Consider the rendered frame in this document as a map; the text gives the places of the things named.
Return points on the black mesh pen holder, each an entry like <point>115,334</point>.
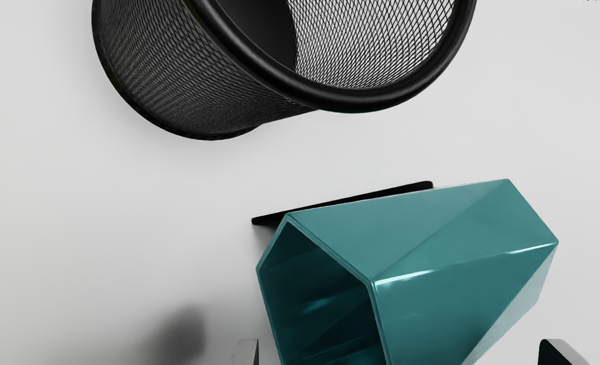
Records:
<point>178,76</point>

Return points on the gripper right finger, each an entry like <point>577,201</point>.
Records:
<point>558,355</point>

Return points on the teal faceted mug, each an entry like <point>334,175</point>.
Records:
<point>432,263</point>

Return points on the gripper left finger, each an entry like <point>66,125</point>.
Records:
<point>247,354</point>

